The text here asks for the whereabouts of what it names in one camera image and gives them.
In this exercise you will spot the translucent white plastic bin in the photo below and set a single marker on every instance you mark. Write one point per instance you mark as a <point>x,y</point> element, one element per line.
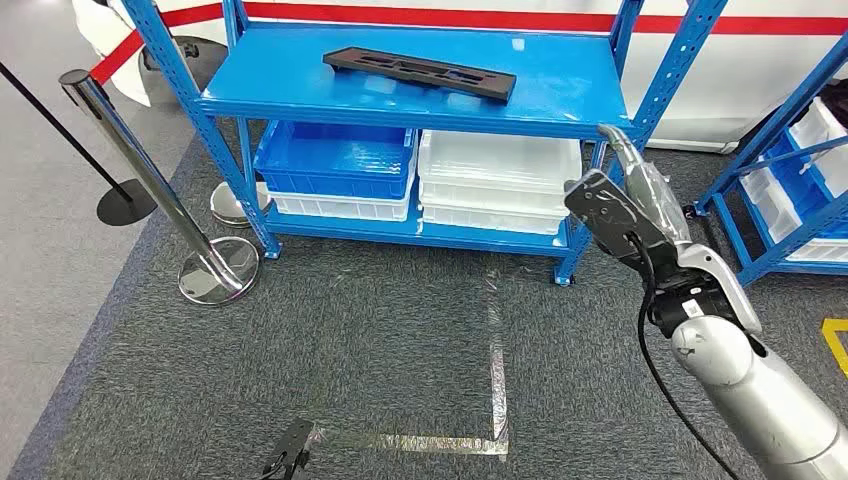
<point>497,166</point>

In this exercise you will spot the black slotted plastic panel part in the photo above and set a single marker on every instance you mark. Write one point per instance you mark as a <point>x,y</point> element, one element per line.
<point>497,88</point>

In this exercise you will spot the chrome stanchion post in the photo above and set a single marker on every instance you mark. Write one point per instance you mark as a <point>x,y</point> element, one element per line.
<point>228,208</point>
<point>132,159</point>

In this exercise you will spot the blue metal shelf rack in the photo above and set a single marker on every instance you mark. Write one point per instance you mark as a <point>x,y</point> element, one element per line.
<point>563,86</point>
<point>768,255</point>

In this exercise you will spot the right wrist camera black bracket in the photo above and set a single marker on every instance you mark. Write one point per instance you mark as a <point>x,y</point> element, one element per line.
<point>609,212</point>

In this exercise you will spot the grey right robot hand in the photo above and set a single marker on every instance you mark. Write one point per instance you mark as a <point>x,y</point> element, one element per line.
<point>652,192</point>

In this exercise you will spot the red barrier belt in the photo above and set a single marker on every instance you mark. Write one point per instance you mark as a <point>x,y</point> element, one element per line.
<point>530,18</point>

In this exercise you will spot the wrist camera black bracket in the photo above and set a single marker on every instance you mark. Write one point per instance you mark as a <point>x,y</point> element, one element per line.
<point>291,444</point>
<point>609,212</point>

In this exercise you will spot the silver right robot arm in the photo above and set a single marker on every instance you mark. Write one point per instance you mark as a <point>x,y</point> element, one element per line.
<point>762,397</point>

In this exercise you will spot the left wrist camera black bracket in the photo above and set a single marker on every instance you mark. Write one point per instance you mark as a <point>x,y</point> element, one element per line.
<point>291,444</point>

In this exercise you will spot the blue plastic bin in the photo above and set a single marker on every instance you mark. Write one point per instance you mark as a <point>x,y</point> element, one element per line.
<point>811,192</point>
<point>331,179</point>

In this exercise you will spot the white car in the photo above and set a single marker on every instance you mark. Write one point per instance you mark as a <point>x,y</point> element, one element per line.
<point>729,79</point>

